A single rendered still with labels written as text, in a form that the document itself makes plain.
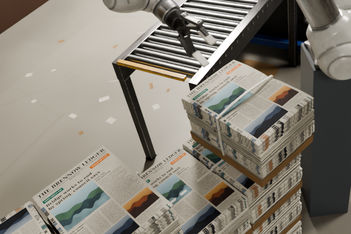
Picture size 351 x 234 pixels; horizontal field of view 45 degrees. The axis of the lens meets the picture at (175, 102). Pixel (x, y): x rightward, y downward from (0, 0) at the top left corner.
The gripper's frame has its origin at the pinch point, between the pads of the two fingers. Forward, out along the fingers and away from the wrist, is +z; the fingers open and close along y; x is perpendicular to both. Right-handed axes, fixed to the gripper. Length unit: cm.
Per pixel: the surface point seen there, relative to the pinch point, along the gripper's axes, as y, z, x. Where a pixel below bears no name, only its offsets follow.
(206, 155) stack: 28.9, 23.6, 15.4
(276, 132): -2.4, 37.5, 4.3
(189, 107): 13.9, 8.3, 13.7
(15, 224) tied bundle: 11, 8, 84
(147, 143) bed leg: 128, -23, 1
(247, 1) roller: 65, -40, -85
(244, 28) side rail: 56, -23, -62
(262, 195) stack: 23, 49, 12
